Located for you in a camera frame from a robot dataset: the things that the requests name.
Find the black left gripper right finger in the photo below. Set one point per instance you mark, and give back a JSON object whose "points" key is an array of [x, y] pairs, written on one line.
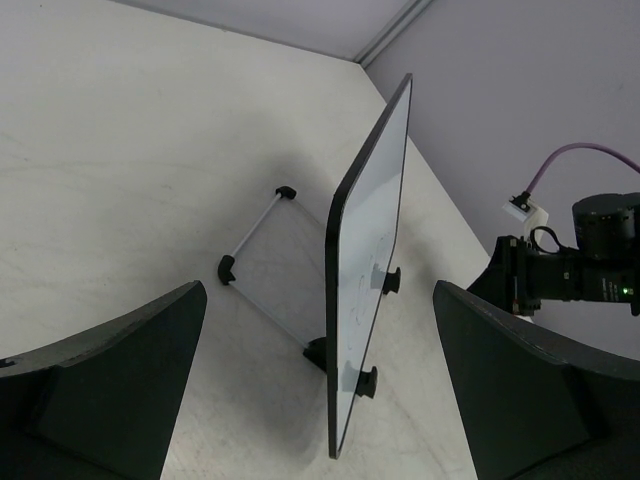
{"points": [[535, 404]]}

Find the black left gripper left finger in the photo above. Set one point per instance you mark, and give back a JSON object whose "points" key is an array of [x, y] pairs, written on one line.
{"points": [[103, 403]]}

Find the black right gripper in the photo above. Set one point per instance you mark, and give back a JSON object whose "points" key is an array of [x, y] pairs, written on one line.
{"points": [[504, 282]]}

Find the small black-framed whiteboard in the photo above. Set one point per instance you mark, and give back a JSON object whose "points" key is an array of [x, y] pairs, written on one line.
{"points": [[360, 239]]}

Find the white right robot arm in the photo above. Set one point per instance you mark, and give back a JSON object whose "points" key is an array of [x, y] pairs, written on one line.
{"points": [[603, 267]]}

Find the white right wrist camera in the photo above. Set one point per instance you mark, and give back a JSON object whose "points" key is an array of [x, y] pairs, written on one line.
{"points": [[527, 212]]}

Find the left aluminium frame post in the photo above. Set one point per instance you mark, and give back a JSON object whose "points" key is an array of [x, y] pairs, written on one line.
{"points": [[397, 25]]}

